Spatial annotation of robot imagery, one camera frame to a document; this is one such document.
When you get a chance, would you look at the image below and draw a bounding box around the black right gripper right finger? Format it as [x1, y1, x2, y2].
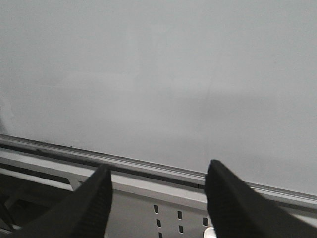
[205, 160, 317, 238]

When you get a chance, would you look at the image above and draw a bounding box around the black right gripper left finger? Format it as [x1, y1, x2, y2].
[12, 165, 113, 238]

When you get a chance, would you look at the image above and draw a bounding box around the white plastic marker tray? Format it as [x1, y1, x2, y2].
[203, 227, 216, 238]

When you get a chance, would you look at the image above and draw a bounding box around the white perforated metal stand frame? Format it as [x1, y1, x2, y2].
[0, 148, 317, 238]

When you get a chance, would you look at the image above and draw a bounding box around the white whiteboard with aluminium frame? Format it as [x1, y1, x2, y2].
[0, 0, 317, 195]

